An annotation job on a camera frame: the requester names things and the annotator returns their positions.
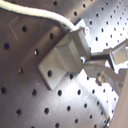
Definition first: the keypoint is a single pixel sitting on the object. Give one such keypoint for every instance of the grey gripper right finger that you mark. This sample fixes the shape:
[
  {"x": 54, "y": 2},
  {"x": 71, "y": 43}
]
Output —
[{"x": 114, "y": 56}]

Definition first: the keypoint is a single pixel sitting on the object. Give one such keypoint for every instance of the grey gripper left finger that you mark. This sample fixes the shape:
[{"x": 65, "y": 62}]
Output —
[{"x": 104, "y": 74}]

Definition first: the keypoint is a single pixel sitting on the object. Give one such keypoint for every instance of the grey metal cable clip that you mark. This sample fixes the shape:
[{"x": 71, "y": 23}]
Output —
[{"x": 65, "y": 57}]

